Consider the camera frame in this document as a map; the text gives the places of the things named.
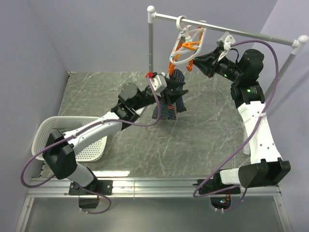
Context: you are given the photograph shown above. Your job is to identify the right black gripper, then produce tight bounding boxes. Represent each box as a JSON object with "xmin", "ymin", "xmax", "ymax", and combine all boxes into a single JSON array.
[{"xmin": 192, "ymin": 47, "xmax": 243, "ymax": 83}]

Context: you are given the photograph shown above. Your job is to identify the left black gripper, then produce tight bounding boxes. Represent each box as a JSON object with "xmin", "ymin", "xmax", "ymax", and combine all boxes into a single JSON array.
[{"xmin": 132, "ymin": 76, "xmax": 188, "ymax": 111}]

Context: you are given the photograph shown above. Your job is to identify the navy striped underwear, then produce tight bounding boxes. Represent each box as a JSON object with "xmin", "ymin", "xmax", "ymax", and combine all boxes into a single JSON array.
[{"xmin": 152, "ymin": 69, "xmax": 188, "ymax": 120}]

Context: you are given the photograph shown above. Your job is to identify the white oval clip hanger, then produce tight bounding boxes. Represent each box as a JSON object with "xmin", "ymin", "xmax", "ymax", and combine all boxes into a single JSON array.
[{"xmin": 168, "ymin": 15, "xmax": 207, "ymax": 75}]

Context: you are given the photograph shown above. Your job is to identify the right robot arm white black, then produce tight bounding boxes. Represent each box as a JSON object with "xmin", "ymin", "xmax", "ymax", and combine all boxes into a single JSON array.
[{"xmin": 193, "ymin": 49, "xmax": 291, "ymax": 197}]

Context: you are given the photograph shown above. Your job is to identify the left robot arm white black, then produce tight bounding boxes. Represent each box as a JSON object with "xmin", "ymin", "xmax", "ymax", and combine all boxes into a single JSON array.
[{"xmin": 42, "ymin": 72, "xmax": 188, "ymax": 194}]

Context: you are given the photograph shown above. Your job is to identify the white metal drying rack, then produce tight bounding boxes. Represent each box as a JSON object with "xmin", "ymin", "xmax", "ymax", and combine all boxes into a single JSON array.
[{"xmin": 147, "ymin": 5, "xmax": 309, "ymax": 101}]

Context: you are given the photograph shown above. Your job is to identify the white perforated laundry basket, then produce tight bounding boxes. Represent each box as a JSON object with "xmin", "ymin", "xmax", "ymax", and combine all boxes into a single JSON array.
[{"xmin": 31, "ymin": 116, "xmax": 107, "ymax": 162}]

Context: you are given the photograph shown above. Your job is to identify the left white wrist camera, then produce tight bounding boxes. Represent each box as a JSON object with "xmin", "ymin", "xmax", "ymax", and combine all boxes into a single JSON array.
[{"xmin": 144, "ymin": 72, "xmax": 167, "ymax": 94}]

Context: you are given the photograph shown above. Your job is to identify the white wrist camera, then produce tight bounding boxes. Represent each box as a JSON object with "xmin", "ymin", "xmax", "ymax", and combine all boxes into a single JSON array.
[
  {"xmin": 144, "ymin": 72, "xmax": 167, "ymax": 94},
  {"xmin": 217, "ymin": 31, "xmax": 236, "ymax": 61}
]

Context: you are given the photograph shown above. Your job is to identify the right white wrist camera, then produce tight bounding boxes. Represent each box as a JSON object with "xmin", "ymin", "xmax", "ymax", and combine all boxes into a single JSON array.
[{"xmin": 217, "ymin": 31, "xmax": 236, "ymax": 61}]

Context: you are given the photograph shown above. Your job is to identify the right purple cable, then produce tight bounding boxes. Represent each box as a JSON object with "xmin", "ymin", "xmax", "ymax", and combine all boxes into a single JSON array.
[{"xmin": 192, "ymin": 40, "xmax": 280, "ymax": 211}]

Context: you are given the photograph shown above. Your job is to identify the aluminium mounting rail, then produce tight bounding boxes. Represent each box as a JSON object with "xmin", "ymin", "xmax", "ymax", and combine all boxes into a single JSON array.
[{"xmin": 26, "ymin": 175, "xmax": 282, "ymax": 199}]

